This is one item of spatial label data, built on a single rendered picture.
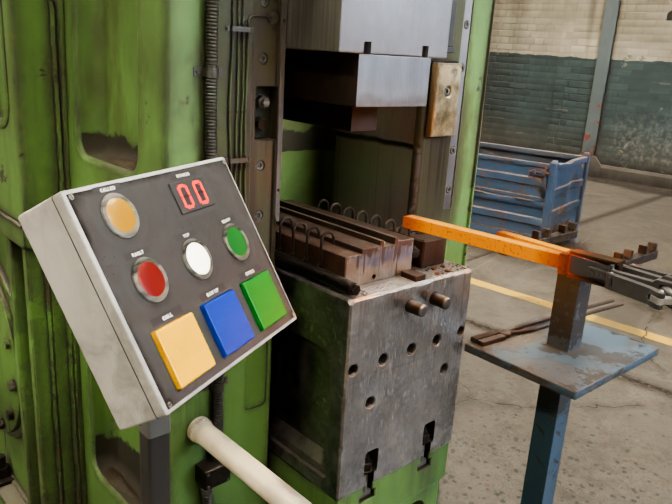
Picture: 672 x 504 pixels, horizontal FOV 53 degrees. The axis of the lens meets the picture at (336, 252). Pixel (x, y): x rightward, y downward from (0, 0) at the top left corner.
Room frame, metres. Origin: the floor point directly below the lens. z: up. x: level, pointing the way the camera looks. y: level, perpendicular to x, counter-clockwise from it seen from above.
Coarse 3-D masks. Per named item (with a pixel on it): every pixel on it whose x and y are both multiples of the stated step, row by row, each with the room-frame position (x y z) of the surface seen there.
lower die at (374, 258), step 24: (288, 216) 1.54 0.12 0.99; (336, 216) 1.56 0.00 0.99; (288, 240) 1.40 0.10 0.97; (312, 240) 1.38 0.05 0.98; (336, 240) 1.36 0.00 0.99; (360, 240) 1.37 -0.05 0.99; (408, 240) 1.40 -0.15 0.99; (312, 264) 1.34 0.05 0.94; (336, 264) 1.29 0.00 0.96; (360, 264) 1.30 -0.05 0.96; (384, 264) 1.35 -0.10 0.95; (408, 264) 1.40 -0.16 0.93
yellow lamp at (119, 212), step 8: (112, 200) 0.79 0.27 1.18; (120, 200) 0.80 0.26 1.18; (112, 208) 0.78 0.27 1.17; (120, 208) 0.79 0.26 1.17; (128, 208) 0.80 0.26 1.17; (112, 216) 0.77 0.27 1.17; (120, 216) 0.78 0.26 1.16; (128, 216) 0.79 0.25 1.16; (120, 224) 0.78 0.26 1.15; (128, 224) 0.79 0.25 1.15
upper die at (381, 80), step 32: (288, 64) 1.42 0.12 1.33; (320, 64) 1.35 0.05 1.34; (352, 64) 1.28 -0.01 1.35; (384, 64) 1.32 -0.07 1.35; (416, 64) 1.38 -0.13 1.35; (288, 96) 1.42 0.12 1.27; (320, 96) 1.34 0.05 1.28; (352, 96) 1.28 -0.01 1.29; (384, 96) 1.32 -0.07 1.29; (416, 96) 1.39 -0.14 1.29
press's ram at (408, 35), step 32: (288, 0) 1.35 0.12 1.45; (320, 0) 1.28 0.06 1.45; (352, 0) 1.25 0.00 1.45; (384, 0) 1.31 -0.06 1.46; (416, 0) 1.37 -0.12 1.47; (448, 0) 1.43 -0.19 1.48; (288, 32) 1.34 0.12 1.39; (320, 32) 1.28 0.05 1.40; (352, 32) 1.26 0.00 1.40; (384, 32) 1.31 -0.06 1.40; (416, 32) 1.37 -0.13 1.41; (448, 32) 1.44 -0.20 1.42
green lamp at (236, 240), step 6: (234, 228) 0.97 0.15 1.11; (228, 234) 0.95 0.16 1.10; (234, 234) 0.96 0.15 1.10; (240, 234) 0.97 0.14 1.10; (228, 240) 0.94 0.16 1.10; (234, 240) 0.95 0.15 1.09; (240, 240) 0.96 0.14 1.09; (234, 246) 0.94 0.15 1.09; (240, 246) 0.96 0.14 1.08; (246, 246) 0.97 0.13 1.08; (234, 252) 0.94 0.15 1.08; (240, 252) 0.95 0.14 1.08
